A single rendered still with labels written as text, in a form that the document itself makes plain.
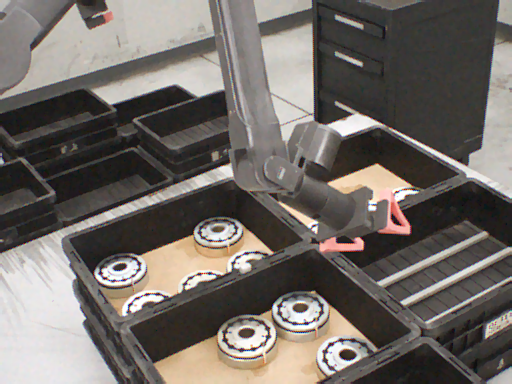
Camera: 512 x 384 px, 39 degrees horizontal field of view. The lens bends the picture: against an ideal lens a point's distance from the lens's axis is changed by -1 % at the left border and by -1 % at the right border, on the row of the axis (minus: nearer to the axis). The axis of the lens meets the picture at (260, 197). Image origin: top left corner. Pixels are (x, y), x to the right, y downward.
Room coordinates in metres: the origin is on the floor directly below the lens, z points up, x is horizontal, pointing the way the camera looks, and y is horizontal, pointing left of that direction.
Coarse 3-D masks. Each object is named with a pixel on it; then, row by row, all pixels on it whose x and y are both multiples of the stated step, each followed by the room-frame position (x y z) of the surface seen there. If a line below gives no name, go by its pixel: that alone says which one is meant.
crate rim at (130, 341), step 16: (288, 256) 1.05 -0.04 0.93; (256, 272) 1.01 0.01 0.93; (352, 272) 0.99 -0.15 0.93; (208, 288) 0.97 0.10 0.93; (224, 288) 0.98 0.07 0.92; (368, 288) 0.95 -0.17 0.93; (176, 304) 0.94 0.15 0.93; (384, 304) 0.91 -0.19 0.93; (144, 320) 0.90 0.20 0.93; (400, 320) 0.86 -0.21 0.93; (128, 336) 0.87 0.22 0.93; (416, 336) 0.83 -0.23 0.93; (144, 352) 0.83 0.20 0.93; (384, 352) 0.80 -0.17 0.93; (144, 368) 0.80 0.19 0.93; (352, 368) 0.77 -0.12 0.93
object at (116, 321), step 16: (192, 192) 1.29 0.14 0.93; (144, 208) 1.24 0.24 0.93; (272, 208) 1.21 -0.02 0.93; (112, 224) 1.20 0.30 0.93; (288, 224) 1.16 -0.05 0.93; (64, 240) 1.14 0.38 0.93; (304, 240) 1.10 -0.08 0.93; (272, 256) 1.06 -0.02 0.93; (80, 272) 1.05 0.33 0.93; (240, 272) 1.01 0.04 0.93; (96, 288) 0.99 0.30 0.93; (192, 288) 0.98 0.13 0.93; (160, 304) 0.94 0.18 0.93; (112, 320) 0.91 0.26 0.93; (128, 320) 0.91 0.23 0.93
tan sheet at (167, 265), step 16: (192, 240) 1.26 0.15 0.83; (256, 240) 1.24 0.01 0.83; (144, 256) 1.21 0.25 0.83; (160, 256) 1.21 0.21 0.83; (176, 256) 1.20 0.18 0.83; (192, 256) 1.20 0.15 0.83; (208, 256) 1.20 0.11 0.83; (224, 256) 1.19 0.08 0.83; (160, 272) 1.15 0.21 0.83; (176, 272) 1.15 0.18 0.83; (224, 272) 1.14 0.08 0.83; (144, 288) 1.11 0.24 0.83; (160, 288) 1.10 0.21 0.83; (176, 288) 1.10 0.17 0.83; (112, 304) 1.07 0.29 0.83
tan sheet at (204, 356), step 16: (336, 320) 0.98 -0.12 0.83; (192, 352) 0.92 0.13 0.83; (208, 352) 0.92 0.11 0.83; (288, 352) 0.91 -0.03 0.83; (304, 352) 0.91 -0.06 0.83; (160, 368) 0.89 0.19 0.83; (176, 368) 0.89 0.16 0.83; (192, 368) 0.89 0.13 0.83; (208, 368) 0.88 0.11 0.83; (224, 368) 0.88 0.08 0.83; (256, 368) 0.88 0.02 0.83; (272, 368) 0.87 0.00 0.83; (288, 368) 0.87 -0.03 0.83; (304, 368) 0.87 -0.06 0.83
